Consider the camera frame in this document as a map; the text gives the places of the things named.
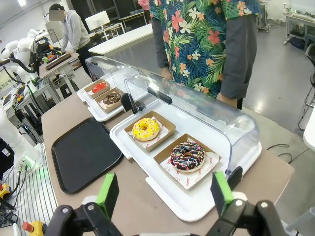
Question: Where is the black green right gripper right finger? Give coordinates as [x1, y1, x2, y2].
[210, 171, 286, 236]

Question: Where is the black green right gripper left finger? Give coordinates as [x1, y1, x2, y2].
[45, 172, 124, 236]

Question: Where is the person left forearm grey sleeve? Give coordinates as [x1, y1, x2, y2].
[219, 9, 258, 100]

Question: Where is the person right forearm grey sleeve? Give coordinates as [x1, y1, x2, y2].
[151, 17, 171, 70]

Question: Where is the black plastic serving tray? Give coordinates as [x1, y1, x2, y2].
[51, 117, 124, 195]

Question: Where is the chocolate rainbow sprinkled donut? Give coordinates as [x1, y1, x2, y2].
[170, 142, 206, 173]

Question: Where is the cardboard donut box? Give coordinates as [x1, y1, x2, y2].
[153, 133, 221, 190]
[124, 110, 177, 153]
[84, 79, 111, 100]
[94, 87, 126, 114]

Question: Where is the yellow sprinkled donut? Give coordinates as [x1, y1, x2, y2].
[131, 118, 161, 142]

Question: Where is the plain chocolate donut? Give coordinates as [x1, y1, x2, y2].
[102, 92, 122, 106]

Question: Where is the red glazed donut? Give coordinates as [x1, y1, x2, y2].
[92, 82, 108, 94]

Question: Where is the person left hand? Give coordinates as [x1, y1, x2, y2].
[216, 92, 239, 109]

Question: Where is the person right hand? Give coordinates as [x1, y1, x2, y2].
[160, 66, 173, 80]

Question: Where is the black lid hinge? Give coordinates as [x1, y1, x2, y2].
[225, 166, 244, 191]
[120, 92, 143, 114]

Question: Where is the large white display case base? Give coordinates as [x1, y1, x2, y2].
[109, 98, 262, 222]

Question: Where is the yellow emergency stop button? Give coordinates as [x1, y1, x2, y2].
[0, 182, 12, 200]
[22, 220, 48, 236]

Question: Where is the large clear display case lid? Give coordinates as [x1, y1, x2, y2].
[124, 73, 260, 174]

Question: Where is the small white display case base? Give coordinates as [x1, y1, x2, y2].
[77, 83, 148, 122]

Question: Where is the small clear display case lid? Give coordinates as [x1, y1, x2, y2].
[85, 56, 149, 104]

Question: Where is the brown background work table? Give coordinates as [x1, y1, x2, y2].
[38, 52, 80, 99]

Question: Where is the black office chair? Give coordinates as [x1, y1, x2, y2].
[298, 43, 315, 130]

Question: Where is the long white table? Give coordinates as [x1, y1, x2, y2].
[88, 23, 154, 58]

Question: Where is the person torso floral shirt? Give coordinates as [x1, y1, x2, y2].
[148, 0, 261, 99]

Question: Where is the bystander in grey hoodie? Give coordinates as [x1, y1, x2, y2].
[48, 3, 94, 76]

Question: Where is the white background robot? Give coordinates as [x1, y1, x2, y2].
[0, 29, 51, 77]

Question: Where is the white computer monitor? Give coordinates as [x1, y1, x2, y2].
[84, 10, 111, 32]

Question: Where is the grey lab bench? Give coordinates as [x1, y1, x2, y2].
[282, 2, 315, 46]

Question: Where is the black floor cable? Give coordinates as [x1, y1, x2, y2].
[266, 143, 295, 165]

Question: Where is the black lid handle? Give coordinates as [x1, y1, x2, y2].
[147, 87, 173, 105]

